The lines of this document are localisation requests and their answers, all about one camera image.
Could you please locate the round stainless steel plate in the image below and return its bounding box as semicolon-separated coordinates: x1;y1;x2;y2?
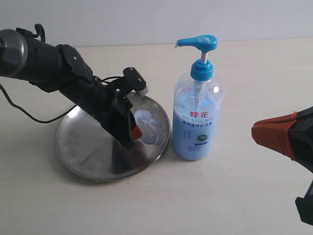
55;93;171;182

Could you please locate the pale blue soap blob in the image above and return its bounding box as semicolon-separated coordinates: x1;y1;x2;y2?
134;110;163;145

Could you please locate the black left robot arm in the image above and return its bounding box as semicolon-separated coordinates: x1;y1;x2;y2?
0;24;148;149

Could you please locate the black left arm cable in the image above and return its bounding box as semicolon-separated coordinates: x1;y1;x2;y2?
0;83;79;123

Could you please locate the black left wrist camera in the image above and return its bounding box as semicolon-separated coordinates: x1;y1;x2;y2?
112;67;148;97

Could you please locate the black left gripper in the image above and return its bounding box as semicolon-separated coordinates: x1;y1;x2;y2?
99;97;143;150

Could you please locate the blue pump lotion bottle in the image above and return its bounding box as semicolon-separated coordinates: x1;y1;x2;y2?
172;35;223;161

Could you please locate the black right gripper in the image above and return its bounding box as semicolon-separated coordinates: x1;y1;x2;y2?
251;107;313;225

